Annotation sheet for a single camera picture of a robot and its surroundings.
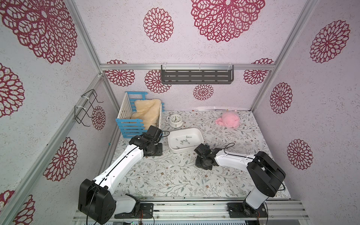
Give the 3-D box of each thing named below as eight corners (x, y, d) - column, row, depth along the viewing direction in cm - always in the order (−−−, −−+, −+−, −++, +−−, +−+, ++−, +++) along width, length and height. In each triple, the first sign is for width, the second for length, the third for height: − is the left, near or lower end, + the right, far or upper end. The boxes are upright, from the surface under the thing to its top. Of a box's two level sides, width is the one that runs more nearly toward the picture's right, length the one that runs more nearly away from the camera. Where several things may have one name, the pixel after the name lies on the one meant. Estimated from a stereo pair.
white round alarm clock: (173, 130, 111) (173, 126, 107) (166, 120, 117) (166, 116, 113) (184, 125, 114) (184, 121, 110) (177, 116, 121) (177, 112, 117)
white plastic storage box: (167, 153, 98) (166, 149, 94) (168, 131, 110) (168, 127, 106) (204, 153, 98) (205, 149, 94) (201, 131, 110) (202, 127, 106)
